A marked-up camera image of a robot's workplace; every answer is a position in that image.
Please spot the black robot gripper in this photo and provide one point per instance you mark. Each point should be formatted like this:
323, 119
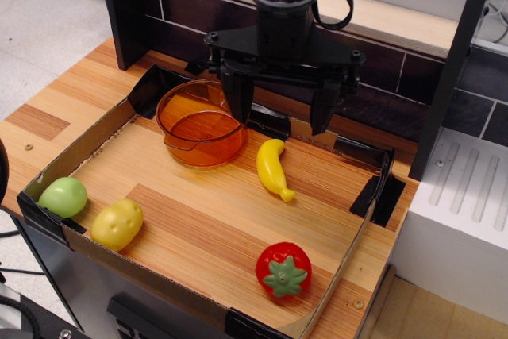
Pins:
284, 48

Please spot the yellow plastic toy potato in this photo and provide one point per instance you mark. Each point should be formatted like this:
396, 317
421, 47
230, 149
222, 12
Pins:
117, 224

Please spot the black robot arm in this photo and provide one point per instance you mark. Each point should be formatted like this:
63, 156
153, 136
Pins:
293, 6

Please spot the orange transparent plastic pot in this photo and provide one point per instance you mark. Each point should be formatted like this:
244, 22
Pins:
198, 126

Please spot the cardboard fence with black tape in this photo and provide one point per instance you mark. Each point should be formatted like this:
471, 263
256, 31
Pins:
190, 271

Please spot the yellow plastic toy banana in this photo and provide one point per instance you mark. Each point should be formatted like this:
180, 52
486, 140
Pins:
270, 170

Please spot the wooden shelf with black posts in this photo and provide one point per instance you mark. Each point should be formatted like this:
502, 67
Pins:
413, 64

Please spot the red plastic toy strawberry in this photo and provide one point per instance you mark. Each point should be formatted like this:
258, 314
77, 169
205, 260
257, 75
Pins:
284, 270

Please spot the white grooved sink drainboard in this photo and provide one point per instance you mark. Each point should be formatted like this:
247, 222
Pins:
453, 242

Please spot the green plastic toy apple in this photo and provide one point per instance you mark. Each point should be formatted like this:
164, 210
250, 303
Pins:
64, 197

